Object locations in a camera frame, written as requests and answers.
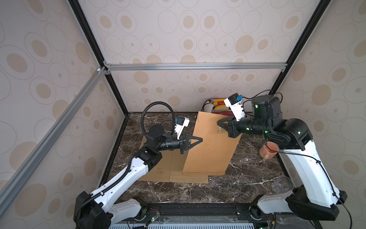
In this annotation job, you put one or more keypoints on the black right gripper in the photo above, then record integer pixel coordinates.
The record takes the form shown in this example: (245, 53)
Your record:
(234, 128)

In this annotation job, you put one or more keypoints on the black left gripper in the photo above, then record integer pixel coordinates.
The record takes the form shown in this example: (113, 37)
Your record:
(183, 144)

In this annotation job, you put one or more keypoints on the kraft file bag stack bottom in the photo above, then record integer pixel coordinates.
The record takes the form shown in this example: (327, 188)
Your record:
(211, 157)

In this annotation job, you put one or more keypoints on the kraft file bag stack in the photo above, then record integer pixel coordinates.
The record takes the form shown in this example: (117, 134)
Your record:
(211, 157)
(176, 170)

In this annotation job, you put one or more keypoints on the kraft file bag stack top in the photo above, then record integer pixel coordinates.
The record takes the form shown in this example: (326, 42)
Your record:
(176, 170)

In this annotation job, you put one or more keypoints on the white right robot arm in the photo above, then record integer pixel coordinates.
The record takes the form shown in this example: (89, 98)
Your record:
(317, 198)

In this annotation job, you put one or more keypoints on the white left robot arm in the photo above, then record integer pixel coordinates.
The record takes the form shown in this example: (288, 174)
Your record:
(98, 210)

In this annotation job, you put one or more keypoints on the red toaster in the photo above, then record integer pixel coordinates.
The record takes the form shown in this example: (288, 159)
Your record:
(216, 106)

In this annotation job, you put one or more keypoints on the orange cup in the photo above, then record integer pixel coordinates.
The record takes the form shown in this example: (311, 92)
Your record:
(268, 150)

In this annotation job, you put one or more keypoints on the clear glass cup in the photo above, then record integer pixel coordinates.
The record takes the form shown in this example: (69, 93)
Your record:
(282, 184)

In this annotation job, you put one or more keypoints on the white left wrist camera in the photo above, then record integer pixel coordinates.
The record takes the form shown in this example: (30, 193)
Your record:
(180, 124)

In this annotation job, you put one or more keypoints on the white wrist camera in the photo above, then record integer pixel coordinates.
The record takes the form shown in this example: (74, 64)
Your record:
(235, 103)
(180, 124)

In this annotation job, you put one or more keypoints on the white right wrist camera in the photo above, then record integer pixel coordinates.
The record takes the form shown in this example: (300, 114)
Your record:
(235, 103)

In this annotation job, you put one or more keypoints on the aluminium rail back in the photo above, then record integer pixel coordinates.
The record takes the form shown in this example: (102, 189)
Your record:
(193, 66)

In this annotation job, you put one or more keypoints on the aluminium rail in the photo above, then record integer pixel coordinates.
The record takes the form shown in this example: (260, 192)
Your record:
(193, 66)
(28, 167)

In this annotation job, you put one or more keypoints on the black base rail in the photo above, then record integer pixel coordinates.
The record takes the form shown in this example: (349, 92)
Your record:
(235, 213)

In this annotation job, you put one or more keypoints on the black corner frame post right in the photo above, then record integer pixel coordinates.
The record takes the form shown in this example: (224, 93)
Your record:
(303, 39)

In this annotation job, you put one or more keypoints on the black corner frame post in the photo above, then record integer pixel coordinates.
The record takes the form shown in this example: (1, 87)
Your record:
(83, 22)
(303, 39)

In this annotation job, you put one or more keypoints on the black corner frame post left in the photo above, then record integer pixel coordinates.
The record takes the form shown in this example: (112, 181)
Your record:
(83, 22)

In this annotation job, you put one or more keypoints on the aluminium rail left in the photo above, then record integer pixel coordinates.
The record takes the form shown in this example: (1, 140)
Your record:
(28, 167)

